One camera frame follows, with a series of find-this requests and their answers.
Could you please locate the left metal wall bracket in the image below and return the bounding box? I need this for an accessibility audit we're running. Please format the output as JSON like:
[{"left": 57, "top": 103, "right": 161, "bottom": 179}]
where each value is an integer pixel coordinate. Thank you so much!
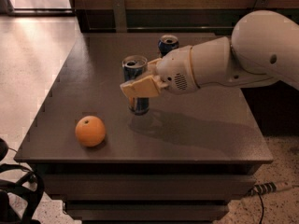
[{"left": 112, "top": 0, "right": 127, "bottom": 33}]

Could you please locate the right metal wall bracket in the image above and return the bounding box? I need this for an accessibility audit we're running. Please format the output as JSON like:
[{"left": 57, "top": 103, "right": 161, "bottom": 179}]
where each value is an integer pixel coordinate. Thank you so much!
[{"left": 252, "top": 0, "right": 270, "bottom": 10}]

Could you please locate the metal wall bracket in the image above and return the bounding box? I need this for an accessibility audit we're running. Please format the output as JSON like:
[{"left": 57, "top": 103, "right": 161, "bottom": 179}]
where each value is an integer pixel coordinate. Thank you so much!
[
  {"left": 112, "top": 0, "right": 127, "bottom": 33},
  {"left": 252, "top": 0, "right": 270, "bottom": 10}
]

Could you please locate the grey drawer cabinet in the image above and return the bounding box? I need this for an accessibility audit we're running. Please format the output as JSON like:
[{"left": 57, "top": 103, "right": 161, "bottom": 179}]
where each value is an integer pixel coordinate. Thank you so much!
[{"left": 16, "top": 34, "right": 272, "bottom": 224}]

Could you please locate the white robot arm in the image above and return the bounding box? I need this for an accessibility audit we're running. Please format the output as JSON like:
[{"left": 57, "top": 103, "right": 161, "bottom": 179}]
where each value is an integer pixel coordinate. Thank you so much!
[{"left": 121, "top": 10, "right": 299, "bottom": 98}]

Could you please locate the Red Bull can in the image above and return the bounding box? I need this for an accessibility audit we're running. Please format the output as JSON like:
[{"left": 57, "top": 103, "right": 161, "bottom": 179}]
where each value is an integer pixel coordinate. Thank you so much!
[{"left": 121, "top": 55, "right": 150, "bottom": 116}]

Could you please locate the blue Pepsi can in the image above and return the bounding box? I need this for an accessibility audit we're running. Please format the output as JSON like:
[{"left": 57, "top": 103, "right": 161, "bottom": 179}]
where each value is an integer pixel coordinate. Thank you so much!
[{"left": 158, "top": 35, "right": 179, "bottom": 57}]

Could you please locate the black power cable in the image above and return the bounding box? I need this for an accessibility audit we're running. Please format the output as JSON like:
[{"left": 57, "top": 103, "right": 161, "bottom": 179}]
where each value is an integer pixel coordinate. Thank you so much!
[{"left": 252, "top": 188, "right": 265, "bottom": 224}]

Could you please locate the orange fruit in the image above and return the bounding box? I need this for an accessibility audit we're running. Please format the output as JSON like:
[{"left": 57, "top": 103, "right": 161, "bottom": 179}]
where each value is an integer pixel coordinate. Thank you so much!
[{"left": 75, "top": 116, "right": 107, "bottom": 147}]

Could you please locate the white power strip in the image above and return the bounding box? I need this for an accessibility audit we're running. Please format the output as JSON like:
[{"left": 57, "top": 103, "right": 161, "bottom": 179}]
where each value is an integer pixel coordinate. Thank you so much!
[{"left": 247, "top": 181, "right": 292, "bottom": 196}]

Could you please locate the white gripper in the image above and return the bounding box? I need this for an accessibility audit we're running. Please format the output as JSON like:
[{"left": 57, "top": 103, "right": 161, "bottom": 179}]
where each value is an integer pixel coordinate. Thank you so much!
[{"left": 121, "top": 46, "right": 198, "bottom": 98}]

